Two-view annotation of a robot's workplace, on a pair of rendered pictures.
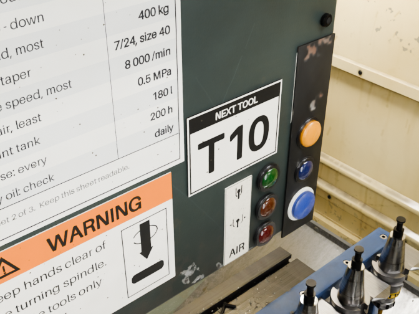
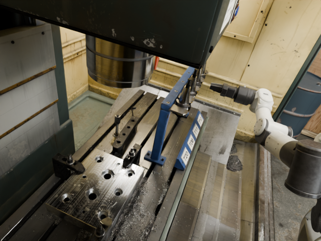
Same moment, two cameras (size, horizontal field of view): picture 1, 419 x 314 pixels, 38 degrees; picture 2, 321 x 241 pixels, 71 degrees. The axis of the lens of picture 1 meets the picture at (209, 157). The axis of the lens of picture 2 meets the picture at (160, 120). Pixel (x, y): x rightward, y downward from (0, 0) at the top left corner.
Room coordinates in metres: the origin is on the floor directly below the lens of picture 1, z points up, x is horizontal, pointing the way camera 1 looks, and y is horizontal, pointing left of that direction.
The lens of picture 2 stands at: (-0.05, 0.46, 1.70)
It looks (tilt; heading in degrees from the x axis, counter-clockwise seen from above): 37 degrees down; 325
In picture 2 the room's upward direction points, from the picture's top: 12 degrees clockwise
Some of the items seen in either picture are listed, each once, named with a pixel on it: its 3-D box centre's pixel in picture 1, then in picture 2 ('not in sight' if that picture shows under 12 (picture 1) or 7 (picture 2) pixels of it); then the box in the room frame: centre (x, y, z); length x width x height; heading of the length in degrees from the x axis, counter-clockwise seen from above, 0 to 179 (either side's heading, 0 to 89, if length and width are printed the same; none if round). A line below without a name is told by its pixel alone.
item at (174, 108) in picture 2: not in sight; (179, 110); (0.52, -0.02, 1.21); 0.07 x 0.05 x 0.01; 41
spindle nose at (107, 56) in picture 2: not in sight; (122, 49); (0.43, 0.27, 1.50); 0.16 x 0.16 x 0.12
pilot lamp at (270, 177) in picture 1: (269, 177); not in sight; (0.43, -0.05, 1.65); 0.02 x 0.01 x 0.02; 131
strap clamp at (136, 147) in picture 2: not in sight; (131, 158); (0.53, 0.16, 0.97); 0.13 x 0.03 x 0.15; 131
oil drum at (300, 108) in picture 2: not in sight; (281, 110); (1.06, -2.00, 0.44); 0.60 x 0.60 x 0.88
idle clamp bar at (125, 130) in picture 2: not in sight; (125, 135); (0.72, 0.10, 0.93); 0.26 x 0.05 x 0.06; 136
